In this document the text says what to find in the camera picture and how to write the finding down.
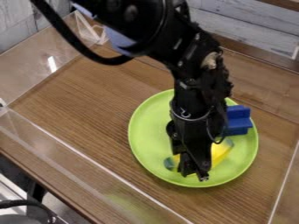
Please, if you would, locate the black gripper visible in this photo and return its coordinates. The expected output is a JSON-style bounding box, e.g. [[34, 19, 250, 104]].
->
[[165, 100, 230, 182]]

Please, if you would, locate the yellow toy banana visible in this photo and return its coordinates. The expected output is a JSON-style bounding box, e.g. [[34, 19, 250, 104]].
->
[[163, 138, 235, 172]]

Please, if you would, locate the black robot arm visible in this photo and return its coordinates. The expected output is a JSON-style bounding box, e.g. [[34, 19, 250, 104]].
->
[[30, 0, 234, 181]]

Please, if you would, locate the green round plate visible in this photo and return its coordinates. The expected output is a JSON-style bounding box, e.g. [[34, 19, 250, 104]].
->
[[127, 90, 259, 188]]

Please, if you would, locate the blue plastic block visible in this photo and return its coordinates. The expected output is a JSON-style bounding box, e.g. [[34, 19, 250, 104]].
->
[[226, 105, 254, 136]]

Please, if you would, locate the clear acrylic enclosure wall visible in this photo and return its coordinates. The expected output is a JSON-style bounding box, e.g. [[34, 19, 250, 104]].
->
[[0, 104, 193, 224]]

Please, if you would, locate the black cable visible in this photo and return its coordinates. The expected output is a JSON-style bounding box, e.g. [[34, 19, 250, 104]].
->
[[0, 199, 57, 224]]

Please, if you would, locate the clear acrylic corner bracket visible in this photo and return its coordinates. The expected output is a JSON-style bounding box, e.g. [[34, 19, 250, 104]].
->
[[75, 10, 109, 46]]

